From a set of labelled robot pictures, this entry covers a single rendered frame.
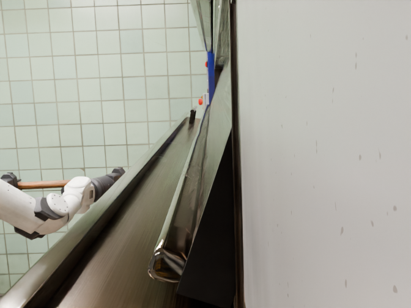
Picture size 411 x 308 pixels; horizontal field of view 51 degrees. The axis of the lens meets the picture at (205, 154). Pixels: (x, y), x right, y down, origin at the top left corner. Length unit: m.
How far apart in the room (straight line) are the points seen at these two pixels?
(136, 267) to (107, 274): 0.03
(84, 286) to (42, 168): 2.86
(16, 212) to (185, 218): 0.98
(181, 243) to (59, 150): 2.90
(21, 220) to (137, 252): 0.87
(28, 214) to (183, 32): 1.96
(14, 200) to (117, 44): 1.91
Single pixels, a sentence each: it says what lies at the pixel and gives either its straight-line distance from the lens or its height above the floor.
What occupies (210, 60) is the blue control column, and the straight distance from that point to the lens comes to 2.09.
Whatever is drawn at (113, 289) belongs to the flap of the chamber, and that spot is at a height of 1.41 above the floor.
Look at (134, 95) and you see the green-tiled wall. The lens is 2.96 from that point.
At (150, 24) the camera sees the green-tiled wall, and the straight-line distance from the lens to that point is 2.97.
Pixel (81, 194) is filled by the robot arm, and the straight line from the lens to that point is 1.48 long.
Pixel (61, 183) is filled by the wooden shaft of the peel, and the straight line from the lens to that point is 1.79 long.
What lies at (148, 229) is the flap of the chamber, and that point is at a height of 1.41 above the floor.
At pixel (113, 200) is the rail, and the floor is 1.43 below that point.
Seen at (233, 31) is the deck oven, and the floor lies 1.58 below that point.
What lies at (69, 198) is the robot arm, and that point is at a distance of 1.46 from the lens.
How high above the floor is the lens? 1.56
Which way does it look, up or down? 9 degrees down
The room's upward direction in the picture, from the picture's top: 2 degrees counter-clockwise
